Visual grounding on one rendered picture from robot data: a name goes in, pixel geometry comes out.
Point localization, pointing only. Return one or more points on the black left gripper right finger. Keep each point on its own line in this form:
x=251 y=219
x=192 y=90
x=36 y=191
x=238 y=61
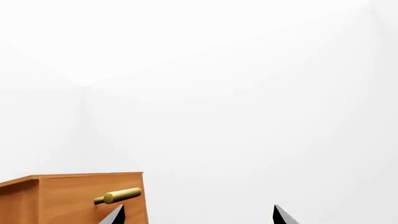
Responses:
x=281 y=217

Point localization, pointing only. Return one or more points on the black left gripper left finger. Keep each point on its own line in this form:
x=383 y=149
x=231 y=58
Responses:
x=116 y=217

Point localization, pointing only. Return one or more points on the wooden cabinet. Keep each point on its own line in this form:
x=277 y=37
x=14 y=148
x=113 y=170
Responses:
x=62 y=200

